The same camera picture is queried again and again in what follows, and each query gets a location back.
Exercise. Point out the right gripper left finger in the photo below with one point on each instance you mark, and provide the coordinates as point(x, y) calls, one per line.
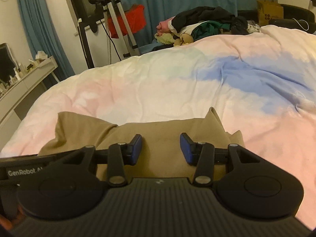
point(75, 184)

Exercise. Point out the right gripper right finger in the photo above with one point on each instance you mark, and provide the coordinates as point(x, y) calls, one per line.
point(243, 182)

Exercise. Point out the tan khaki garment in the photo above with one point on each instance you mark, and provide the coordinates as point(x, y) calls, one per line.
point(161, 155)

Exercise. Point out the person's hand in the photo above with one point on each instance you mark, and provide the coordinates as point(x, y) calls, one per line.
point(8, 224)

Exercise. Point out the white dresser table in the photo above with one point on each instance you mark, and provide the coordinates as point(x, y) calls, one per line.
point(17, 101)

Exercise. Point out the pastel tie-dye duvet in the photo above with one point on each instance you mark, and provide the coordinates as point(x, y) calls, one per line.
point(261, 85)

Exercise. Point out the black framed mirror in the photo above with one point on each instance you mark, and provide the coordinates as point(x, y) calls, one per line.
point(7, 63)

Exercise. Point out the black clothing pile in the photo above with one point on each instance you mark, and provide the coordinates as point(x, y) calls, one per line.
point(237, 24)

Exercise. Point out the green garment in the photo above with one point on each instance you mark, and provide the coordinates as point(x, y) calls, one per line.
point(209, 28)

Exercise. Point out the yellow plush toy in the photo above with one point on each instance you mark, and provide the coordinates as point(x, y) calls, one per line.
point(170, 39)

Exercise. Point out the black headboard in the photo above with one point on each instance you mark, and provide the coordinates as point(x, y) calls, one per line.
point(296, 18)

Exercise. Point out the brown cardboard box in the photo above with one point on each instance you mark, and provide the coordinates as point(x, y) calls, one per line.
point(268, 11)

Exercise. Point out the pink garment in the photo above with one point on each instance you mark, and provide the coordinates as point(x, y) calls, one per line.
point(163, 27)

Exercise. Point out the red fabric bag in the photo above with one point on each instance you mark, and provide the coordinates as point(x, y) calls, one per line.
point(135, 17)

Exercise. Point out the white tripod stand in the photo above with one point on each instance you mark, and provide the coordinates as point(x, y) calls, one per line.
point(112, 17)

